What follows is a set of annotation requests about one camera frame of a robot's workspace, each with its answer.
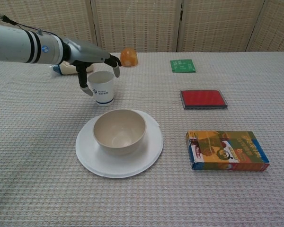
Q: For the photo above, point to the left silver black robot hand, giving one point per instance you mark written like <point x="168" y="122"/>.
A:
<point x="85" y="53"/>

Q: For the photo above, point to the white paper cup blue logo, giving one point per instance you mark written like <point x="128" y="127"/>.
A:
<point x="104" y="94"/>

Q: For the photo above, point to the beige plastic bowl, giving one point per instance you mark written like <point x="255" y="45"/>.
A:
<point x="118" y="132"/>

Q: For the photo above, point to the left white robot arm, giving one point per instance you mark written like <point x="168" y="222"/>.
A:
<point x="14" y="45"/>

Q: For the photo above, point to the orange jelly cup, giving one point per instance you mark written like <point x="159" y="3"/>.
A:
<point x="130" y="58"/>

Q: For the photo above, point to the white paper plate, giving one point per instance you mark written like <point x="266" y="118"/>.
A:
<point x="90" y="156"/>

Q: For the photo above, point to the mayonnaise squeeze bottle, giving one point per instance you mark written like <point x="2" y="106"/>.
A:
<point x="66" y="69"/>

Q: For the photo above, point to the green sachet packet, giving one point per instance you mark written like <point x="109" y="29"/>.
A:
<point x="182" y="66"/>

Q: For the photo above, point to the red ink pad case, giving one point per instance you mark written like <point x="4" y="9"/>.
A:
<point x="202" y="98"/>

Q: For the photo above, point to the white woven tablecloth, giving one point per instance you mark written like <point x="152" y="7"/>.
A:
<point x="142" y="201"/>

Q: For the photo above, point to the colourful snack box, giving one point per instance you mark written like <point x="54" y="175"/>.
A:
<point x="227" y="151"/>

